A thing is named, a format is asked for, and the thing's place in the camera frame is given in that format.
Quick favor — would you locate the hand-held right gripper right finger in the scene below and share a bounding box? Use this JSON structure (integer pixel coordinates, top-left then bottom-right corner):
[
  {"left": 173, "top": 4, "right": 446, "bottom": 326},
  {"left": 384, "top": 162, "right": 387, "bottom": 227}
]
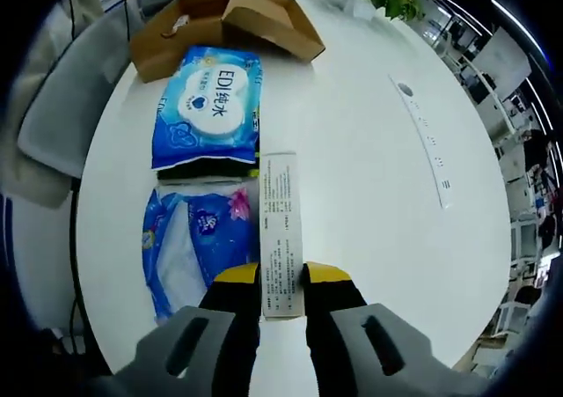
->
[{"left": 300, "top": 261, "right": 458, "bottom": 397}]

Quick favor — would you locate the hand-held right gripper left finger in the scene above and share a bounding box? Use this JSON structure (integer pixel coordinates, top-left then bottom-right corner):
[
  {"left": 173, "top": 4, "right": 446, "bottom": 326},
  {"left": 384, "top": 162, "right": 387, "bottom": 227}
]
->
[{"left": 87, "top": 263, "right": 261, "bottom": 397}]

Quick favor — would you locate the blue tissue pack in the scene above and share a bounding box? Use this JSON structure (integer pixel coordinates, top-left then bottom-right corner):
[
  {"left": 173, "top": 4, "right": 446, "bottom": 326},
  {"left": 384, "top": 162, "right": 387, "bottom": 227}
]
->
[{"left": 140, "top": 184, "right": 261, "bottom": 327}]

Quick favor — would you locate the white printed carton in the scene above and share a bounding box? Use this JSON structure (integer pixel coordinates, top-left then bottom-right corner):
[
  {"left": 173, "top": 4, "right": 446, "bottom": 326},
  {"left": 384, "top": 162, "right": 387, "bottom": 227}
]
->
[{"left": 258, "top": 151, "right": 308, "bottom": 322}]

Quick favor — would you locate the black green soft packet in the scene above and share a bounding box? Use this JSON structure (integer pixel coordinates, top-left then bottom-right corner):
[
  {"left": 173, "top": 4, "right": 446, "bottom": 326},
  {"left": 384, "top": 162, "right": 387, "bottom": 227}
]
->
[{"left": 156, "top": 157, "right": 261, "bottom": 181}]

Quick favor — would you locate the blue wet wipes packet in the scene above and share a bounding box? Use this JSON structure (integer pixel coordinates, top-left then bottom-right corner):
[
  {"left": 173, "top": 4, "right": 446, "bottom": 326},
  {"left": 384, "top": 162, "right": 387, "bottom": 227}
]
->
[{"left": 150, "top": 44, "right": 266, "bottom": 173}]

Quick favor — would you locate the brown cardboard shoe box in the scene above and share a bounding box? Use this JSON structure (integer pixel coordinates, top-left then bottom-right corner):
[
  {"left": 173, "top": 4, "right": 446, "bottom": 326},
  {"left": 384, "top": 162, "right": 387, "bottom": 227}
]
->
[{"left": 129, "top": 0, "right": 327, "bottom": 85}]

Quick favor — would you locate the grey mesh office chair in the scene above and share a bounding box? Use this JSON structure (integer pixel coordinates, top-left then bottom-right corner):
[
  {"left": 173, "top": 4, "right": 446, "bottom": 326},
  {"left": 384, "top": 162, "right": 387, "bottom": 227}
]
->
[{"left": 16, "top": 5, "right": 135, "bottom": 181}]

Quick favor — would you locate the white paper tag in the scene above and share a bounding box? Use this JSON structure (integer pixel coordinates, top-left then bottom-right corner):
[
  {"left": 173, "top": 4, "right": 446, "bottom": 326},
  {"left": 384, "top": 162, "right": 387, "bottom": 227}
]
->
[{"left": 162, "top": 13, "right": 191, "bottom": 37}]

